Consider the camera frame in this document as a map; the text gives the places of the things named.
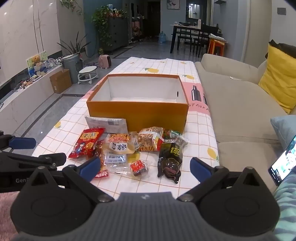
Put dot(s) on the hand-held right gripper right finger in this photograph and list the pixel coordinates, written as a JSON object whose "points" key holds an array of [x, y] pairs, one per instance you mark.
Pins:
{"points": [[199, 166]]}

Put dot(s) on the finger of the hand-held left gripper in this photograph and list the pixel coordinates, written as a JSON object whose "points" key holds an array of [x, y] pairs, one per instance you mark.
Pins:
{"points": [[46, 158], [23, 142]]}

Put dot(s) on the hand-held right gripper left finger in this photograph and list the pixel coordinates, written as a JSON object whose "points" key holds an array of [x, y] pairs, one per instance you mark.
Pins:
{"points": [[91, 166]]}

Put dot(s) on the orange clear snack packet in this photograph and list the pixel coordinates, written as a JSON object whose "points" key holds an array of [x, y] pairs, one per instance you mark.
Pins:
{"points": [[99, 150]]}

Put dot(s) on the red snack packet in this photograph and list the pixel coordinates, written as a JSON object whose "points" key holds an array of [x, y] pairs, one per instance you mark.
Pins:
{"points": [[86, 143]]}

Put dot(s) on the clear packet with white label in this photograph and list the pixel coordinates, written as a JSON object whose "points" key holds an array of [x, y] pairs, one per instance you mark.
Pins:
{"points": [[115, 160]]}

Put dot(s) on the black snack packet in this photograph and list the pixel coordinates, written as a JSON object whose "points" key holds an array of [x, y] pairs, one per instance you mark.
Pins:
{"points": [[170, 160]]}

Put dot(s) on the yellow white snack packet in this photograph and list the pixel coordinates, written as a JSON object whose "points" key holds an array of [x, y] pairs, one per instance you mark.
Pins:
{"points": [[120, 144]]}

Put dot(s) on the green snack packet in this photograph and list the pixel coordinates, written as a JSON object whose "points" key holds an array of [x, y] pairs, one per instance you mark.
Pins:
{"points": [[175, 134]]}

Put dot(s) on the grey white snack packet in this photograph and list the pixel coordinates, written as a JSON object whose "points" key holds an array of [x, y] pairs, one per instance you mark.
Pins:
{"points": [[108, 124]]}

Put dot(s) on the small red clear packet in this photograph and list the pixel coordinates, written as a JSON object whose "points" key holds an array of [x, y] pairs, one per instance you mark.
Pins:
{"points": [[138, 166]]}

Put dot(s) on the orange strip snack packet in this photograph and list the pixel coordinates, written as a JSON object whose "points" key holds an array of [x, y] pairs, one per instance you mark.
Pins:
{"points": [[149, 140]]}

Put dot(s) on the orange cardboard box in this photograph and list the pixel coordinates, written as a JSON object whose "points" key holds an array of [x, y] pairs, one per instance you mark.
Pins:
{"points": [[138, 115]]}

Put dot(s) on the pink fuzzy cloth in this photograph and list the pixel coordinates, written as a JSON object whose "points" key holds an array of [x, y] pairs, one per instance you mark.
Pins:
{"points": [[9, 213]]}

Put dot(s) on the checkered fruit print tablecloth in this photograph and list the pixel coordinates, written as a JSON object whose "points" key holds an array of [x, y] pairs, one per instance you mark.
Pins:
{"points": [[69, 115]]}

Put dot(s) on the white low cabinet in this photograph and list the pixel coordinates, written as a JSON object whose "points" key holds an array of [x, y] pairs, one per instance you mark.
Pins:
{"points": [[30, 92]]}

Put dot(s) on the brown cardboard carton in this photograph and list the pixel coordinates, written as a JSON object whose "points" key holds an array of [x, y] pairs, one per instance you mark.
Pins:
{"points": [[59, 81]]}

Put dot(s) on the beige sofa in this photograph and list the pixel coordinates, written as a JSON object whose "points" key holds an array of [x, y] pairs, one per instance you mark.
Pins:
{"points": [[242, 104]]}

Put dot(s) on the teddy bear picture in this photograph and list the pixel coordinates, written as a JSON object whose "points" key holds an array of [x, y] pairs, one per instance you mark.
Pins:
{"points": [[37, 62]]}

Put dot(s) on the smartphone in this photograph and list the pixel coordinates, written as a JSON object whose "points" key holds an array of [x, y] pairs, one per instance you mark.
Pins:
{"points": [[283, 162]]}

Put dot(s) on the clear plastic bag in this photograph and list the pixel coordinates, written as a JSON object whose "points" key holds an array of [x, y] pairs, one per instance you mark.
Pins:
{"points": [[53, 62]]}

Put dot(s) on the grey metal bucket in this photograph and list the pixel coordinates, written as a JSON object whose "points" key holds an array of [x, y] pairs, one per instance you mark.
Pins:
{"points": [[71, 67]]}

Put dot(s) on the light blue cushion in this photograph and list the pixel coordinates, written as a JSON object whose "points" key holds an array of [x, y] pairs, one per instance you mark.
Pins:
{"points": [[285, 127]]}

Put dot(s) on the white round wheeled stool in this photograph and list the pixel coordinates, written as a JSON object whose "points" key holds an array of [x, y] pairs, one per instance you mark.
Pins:
{"points": [[87, 69]]}

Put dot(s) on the teal striped clothing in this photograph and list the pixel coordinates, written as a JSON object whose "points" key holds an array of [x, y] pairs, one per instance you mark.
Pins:
{"points": [[286, 208]]}

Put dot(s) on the small pink heater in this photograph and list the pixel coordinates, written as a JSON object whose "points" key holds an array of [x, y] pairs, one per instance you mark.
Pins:
{"points": [[104, 61]]}

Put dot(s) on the long leaf potted plant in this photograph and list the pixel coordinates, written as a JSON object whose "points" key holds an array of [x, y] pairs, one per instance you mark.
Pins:
{"points": [[74, 46]]}

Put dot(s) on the yellow cushion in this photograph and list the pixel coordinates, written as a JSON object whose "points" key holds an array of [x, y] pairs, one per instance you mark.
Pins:
{"points": [[279, 76]]}

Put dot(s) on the orange stool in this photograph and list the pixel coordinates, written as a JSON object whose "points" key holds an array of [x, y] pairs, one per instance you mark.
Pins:
{"points": [[216, 43]]}

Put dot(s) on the dark dining chair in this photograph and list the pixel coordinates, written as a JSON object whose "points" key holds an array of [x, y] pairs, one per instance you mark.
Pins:
{"points": [[204, 31], [185, 38]]}

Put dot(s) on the white folded papers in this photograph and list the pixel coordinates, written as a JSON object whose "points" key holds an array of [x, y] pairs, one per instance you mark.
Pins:
{"points": [[217, 37]]}

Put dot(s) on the blue water jug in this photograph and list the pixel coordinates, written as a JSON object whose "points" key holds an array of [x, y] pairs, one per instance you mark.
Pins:
{"points": [[162, 37]]}

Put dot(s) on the dark grey cabinet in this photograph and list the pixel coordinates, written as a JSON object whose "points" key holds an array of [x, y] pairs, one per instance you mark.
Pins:
{"points": [[115, 32]]}

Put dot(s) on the dark dining table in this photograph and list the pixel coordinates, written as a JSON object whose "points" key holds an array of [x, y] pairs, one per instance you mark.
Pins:
{"points": [[185, 27]]}

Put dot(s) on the shoe rack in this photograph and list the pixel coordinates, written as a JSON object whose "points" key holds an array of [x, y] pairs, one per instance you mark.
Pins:
{"points": [[135, 30]]}

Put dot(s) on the trailing green plant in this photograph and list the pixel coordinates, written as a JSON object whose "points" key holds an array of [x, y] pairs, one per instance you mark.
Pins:
{"points": [[101, 20]]}

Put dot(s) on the hanging vine plant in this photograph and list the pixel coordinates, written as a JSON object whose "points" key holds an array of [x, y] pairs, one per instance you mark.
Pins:
{"points": [[69, 4]]}

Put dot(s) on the dark cushion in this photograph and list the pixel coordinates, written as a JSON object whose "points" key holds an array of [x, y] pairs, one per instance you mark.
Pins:
{"points": [[286, 47]]}

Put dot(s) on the row of small toys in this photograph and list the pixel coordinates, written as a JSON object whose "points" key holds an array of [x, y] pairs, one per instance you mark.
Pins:
{"points": [[116, 12]]}

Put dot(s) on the framed wall picture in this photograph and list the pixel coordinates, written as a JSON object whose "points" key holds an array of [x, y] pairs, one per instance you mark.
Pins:
{"points": [[173, 4]]}

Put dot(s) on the small wall shelf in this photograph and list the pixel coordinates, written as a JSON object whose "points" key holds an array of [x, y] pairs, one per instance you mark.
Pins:
{"points": [[219, 1]]}

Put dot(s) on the grey wall switch panel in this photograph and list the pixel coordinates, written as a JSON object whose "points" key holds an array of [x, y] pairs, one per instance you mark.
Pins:
{"points": [[281, 11]]}

